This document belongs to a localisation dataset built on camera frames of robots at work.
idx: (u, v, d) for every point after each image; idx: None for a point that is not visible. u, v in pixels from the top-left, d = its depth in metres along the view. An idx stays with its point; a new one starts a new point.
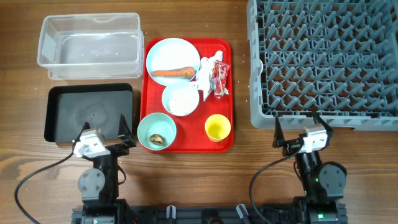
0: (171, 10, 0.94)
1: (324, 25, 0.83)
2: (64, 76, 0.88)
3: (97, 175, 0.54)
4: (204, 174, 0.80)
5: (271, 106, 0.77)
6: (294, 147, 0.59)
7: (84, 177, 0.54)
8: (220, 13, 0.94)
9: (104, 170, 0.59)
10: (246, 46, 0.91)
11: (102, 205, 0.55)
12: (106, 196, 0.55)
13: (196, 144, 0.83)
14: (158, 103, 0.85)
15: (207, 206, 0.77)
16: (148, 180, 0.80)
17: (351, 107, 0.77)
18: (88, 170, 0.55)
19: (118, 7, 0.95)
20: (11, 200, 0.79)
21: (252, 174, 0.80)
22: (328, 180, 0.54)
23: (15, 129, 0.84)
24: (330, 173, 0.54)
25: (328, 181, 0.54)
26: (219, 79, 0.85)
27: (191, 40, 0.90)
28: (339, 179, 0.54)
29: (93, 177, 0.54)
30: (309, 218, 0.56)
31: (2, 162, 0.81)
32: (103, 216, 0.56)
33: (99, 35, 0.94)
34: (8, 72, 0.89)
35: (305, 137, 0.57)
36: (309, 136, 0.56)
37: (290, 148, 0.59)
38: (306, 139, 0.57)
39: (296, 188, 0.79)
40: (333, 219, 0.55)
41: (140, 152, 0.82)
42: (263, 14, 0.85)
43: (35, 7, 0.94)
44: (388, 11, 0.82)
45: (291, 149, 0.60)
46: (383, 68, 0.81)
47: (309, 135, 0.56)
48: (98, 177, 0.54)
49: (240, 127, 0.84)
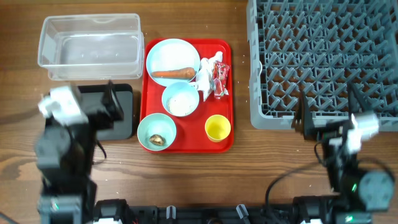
0: (171, 11, 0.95)
1: (323, 26, 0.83)
2: (64, 77, 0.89)
3: (60, 135, 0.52)
4: (204, 174, 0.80)
5: (271, 107, 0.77)
6: (327, 137, 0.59)
7: (46, 139, 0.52)
8: (220, 14, 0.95)
9: (75, 142, 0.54)
10: (246, 46, 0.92)
11: (69, 177, 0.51)
12: (69, 167, 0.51)
13: (196, 145, 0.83)
14: (158, 104, 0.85)
15: (206, 206, 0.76)
16: (148, 180, 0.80)
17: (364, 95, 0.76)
18: (50, 132, 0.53)
19: (119, 8, 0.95)
20: (11, 201, 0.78)
21: (252, 174, 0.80)
22: (370, 191, 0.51)
23: (15, 129, 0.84)
24: (374, 182, 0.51)
25: (365, 188, 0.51)
26: (219, 79, 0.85)
27: (191, 40, 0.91)
28: (384, 190, 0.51)
29: (56, 138, 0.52)
30: (334, 219, 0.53)
31: (2, 162, 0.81)
32: (65, 198, 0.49)
33: (99, 35, 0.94)
34: (9, 73, 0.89)
35: (351, 130, 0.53)
36: (356, 130, 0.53)
37: (323, 137, 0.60)
38: (351, 134, 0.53)
39: (296, 189, 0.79)
40: (364, 220, 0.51)
41: (140, 152, 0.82)
42: (263, 15, 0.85)
43: (36, 8, 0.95)
44: (388, 12, 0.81)
45: (324, 139, 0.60)
46: (383, 69, 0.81)
47: (356, 127, 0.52)
48: (61, 138, 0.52)
49: (240, 127, 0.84)
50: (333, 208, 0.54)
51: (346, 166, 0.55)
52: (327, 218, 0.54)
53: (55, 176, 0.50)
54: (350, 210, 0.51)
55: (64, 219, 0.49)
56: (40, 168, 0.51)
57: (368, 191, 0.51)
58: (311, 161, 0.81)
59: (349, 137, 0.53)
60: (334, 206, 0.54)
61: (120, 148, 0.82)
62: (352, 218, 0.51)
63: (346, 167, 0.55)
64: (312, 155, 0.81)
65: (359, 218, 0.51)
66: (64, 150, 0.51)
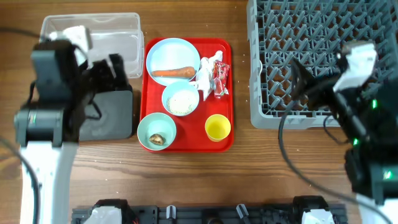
0: (171, 10, 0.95)
1: (324, 25, 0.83)
2: None
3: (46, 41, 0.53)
4: (204, 174, 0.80)
5: (271, 106, 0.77)
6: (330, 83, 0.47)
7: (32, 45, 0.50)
8: (220, 13, 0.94)
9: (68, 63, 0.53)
10: (246, 46, 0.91)
11: (58, 89, 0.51)
12: (62, 66, 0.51)
13: (196, 144, 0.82)
14: (158, 103, 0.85)
15: (206, 206, 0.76)
16: (148, 180, 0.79)
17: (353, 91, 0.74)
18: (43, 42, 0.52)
19: (119, 7, 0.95)
20: (11, 200, 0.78)
21: (252, 173, 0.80)
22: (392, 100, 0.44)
23: (15, 128, 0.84)
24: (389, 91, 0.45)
25: (392, 124, 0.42)
26: (219, 79, 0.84)
27: (191, 40, 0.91)
28: None
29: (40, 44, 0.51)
30: (370, 174, 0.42)
31: (2, 162, 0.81)
32: (43, 112, 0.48)
33: (99, 35, 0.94)
34: (8, 72, 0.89)
35: (350, 56, 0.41)
36: (354, 54, 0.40)
37: (325, 86, 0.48)
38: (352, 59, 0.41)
39: (296, 188, 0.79)
40: None
41: (139, 152, 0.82)
42: (263, 14, 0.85)
43: (35, 7, 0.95)
44: (388, 11, 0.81)
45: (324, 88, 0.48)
46: (383, 68, 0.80)
47: (354, 51, 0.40)
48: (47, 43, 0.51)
49: (240, 127, 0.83)
50: (361, 159, 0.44)
51: (370, 117, 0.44)
52: (359, 177, 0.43)
53: (45, 91, 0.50)
54: (377, 145, 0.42)
55: (44, 133, 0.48)
56: (32, 59, 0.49)
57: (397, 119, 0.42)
58: (311, 161, 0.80)
59: (354, 61, 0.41)
60: (359, 158, 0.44)
61: (119, 148, 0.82)
62: (391, 174, 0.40)
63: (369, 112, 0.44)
64: (312, 155, 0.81)
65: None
66: (64, 61, 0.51)
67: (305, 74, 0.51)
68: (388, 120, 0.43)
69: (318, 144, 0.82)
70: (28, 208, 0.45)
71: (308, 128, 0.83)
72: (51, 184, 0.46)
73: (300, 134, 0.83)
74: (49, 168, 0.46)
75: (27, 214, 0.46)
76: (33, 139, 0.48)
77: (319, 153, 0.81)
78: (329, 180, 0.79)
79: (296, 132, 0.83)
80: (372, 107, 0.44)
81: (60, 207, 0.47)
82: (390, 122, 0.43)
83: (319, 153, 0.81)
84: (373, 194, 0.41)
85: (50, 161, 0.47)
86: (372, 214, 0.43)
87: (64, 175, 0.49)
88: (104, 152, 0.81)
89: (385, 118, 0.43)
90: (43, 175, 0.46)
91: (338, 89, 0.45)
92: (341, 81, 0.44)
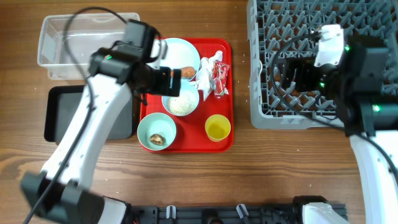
0: (171, 10, 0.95)
1: (324, 25, 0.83)
2: (64, 76, 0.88)
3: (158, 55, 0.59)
4: (204, 174, 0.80)
5: (271, 106, 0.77)
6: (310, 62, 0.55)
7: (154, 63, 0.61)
8: (220, 13, 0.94)
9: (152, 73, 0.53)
10: (246, 46, 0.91)
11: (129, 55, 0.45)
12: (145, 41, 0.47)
13: (196, 144, 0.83)
14: (158, 103, 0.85)
15: (206, 206, 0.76)
16: (148, 180, 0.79)
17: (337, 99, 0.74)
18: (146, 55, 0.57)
19: (119, 7, 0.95)
20: (11, 201, 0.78)
21: (252, 173, 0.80)
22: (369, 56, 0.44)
23: (15, 129, 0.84)
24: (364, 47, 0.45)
25: (367, 65, 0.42)
26: (219, 79, 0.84)
27: (191, 40, 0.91)
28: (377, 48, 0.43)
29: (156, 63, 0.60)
30: (358, 111, 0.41)
31: (2, 162, 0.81)
32: (116, 61, 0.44)
33: (99, 35, 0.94)
34: (8, 72, 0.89)
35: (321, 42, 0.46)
36: (324, 38, 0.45)
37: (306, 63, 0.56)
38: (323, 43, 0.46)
39: (296, 188, 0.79)
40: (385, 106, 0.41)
41: (139, 152, 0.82)
42: (263, 14, 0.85)
43: (35, 7, 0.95)
44: (388, 11, 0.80)
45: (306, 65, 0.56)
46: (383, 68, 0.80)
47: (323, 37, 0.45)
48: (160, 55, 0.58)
49: (240, 127, 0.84)
50: (350, 96, 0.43)
51: (347, 68, 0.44)
52: (350, 115, 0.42)
53: (122, 48, 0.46)
54: (364, 79, 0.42)
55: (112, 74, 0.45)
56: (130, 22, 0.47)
57: (369, 69, 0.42)
58: (311, 161, 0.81)
59: (324, 46, 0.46)
60: (349, 96, 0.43)
61: (119, 148, 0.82)
62: (379, 107, 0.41)
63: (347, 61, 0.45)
64: (312, 155, 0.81)
65: (387, 105, 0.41)
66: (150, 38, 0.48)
67: (295, 61, 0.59)
68: (357, 58, 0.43)
69: (318, 144, 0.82)
70: (75, 132, 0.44)
71: (308, 128, 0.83)
72: (105, 111, 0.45)
73: (299, 134, 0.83)
74: (106, 97, 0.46)
75: (67, 140, 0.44)
76: (101, 71, 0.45)
77: (318, 153, 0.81)
78: (329, 180, 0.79)
79: (296, 132, 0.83)
80: (346, 51, 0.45)
81: (97, 144, 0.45)
82: (360, 60, 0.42)
83: (319, 154, 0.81)
84: (364, 125, 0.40)
85: (110, 93, 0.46)
86: (365, 145, 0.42)
87: (109, 122, 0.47)
88: (104, 152, 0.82)
89: (354, 57, 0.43)
90: (100, 101, 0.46)
91: (318, 64, 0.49)
92: (319, 56, 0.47)
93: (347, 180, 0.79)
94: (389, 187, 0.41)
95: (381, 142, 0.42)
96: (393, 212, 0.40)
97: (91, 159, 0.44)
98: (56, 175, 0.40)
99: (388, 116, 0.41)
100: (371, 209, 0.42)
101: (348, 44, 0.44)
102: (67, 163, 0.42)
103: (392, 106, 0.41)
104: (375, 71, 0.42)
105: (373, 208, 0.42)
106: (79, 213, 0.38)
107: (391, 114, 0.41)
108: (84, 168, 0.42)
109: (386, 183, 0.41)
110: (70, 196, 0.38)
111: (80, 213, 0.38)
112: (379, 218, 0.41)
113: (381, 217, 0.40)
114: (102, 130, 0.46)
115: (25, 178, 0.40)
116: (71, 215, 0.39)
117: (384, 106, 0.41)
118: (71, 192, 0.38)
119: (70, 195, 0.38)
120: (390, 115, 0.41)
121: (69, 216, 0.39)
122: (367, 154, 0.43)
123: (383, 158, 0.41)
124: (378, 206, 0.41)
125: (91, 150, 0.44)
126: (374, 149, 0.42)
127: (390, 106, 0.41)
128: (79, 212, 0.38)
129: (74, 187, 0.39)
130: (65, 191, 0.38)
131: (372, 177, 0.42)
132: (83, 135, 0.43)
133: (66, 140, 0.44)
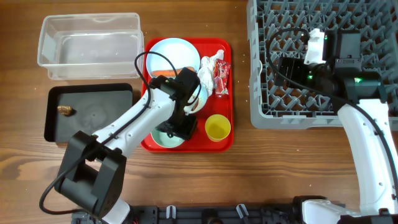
0: (171, 10, 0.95)
1: (324, 25, 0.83)
2: (64, 76, 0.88)
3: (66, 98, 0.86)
4: (204, 174, 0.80)
5: (271, 106, 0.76)
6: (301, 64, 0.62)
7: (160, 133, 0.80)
8: (220, 13, 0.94)
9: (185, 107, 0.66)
10: (246, 46, 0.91)
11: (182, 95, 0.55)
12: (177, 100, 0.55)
13: (196, 145, 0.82)
14: None
15: (207, 206, 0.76)
16: (147, 180, 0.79)
17: (326, 98, 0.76)
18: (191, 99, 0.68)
19: (119, 7, 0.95)
20: (11, 200, 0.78)
21: (252, 174, 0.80)
22: (349, 51, 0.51)
23: (15, 129, 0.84)
24: (348, 40, 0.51)
25: (344, 47, 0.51)
26: (219, 78, 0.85)
27: (191, 40, 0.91)
28: (352, 49, 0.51)
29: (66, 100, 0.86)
30: (344, 85, 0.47)
31: (2, 162, 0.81)
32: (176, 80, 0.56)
33: (99, 35, 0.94)
34: (7, 73, 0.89)
35: (310, 45, 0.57)
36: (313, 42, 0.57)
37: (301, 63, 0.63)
38: (311, 44, 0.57)
39: (296, 188, 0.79)
40: (371, 84, 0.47)
41: (139, 152, 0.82)
42: (263, 14, 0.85)
43: (35, 7, 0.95)
44: (388, 11, 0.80)
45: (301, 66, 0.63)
46: (383, 68, 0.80)
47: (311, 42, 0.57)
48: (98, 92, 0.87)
49: (240, 127, 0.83)
50: (334, 74, 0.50)
51: (328, 55, 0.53)
52: (335, 89, 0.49)
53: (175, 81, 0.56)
54: (342, 60, 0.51)
55: None
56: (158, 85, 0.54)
57: (346, 51, 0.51)
58: (311, 161, 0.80)
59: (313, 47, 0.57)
60: (333, 76, 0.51)
61: None
62: (360, 79, 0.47)
63: (328, 50, 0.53)
64: (312, 155, 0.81)
65: (367, 79, 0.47)
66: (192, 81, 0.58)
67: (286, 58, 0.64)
68: (336, 43, 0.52)
69: (318, 144, 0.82)
70: (126, 117, 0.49)
71: (308, 128, 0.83)
72: (153, 114, 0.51)
73: (300, 134, 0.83)
74: None
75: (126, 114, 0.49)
76: None
77: (319, 153, 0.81)
78: (329, 180, 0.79)
79: (296, 132, 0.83)
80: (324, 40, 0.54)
81: (137, 140, 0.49)
82: (339, 44, 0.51)
83: (319, 153, 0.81)
84: (347, 94, 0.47)
85: None
86: (350, 109, 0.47)
87: (152, 126, 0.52)
88: None
89: (333, 45, 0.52)
90: (155, 102, 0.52)
91: (307, 61, 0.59)
92: (307, 54, 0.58)
93: (347, 180, 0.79)
94: (377, 149, 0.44)
95: (364, 107, 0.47)
96: (381, 170, 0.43)
97: (134, 144, 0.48)
98: (104, 142, 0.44)
99: (367, 88, 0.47)
100: (362, 169, 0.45)
101: (326, 35, 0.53)
102: (148, 106, 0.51)
103: (372, 81, 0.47)
104: (353, 52, 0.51)
105: (364, 168, 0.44)
106: (109, 185, 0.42)
107: (370, 86, 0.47)
108: (125, 148, 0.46)
109: (372, 145, 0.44)
110: (110, 165, 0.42)
111: (107, 186, 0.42)
112: (370, 177, 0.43)
113: (372, 175, 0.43)
114: (150, 124, 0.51)
115: (76, 137, 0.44)
116: (101, 185, 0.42)
117: (365, 79, 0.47)
118: (112, 163, 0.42)
119: (111, 164, 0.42)
120: (369, 87, 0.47)
121: (99, 185, 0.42)
122: (353, 120, 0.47)
123: (368, 122, 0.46)
124: (368, 165, 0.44)
125: (143, 127, 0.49)
126: (359, 113, 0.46)
127: (371, 81, 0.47)
128: (109, 185, 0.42)
129: (116, 159, 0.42)
130: (107, 160, 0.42)
131: (361, 142, 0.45)
132: (132, 123, 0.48)
133: (118, 121, 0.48)
